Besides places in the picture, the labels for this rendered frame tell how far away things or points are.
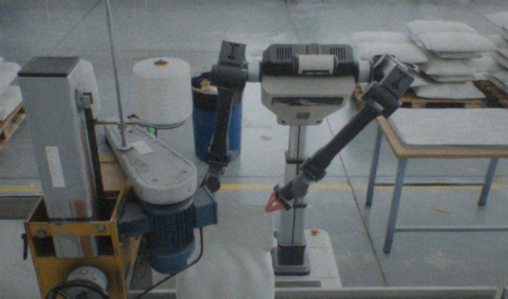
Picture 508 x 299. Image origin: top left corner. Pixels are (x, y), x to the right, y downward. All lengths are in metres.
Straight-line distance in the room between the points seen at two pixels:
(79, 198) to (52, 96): 0.29
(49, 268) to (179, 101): 0.60
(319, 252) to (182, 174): 1.66
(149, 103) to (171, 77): 0.10
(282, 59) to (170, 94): 0.70
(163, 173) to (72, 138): 0.29
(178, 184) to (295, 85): 0.85
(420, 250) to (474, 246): 0.37
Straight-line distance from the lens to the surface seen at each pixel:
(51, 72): 1.30
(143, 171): 1.51
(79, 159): 1.38
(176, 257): 1.59
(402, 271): 3.41
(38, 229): 1.54
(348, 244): 3.52
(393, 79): 1.66
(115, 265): 1.57
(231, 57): 1.58
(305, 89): 2.12
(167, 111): 1.49
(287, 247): 2.77
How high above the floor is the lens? 2.20
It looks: 29 degrees down
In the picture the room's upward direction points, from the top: 1 degrees clockwise
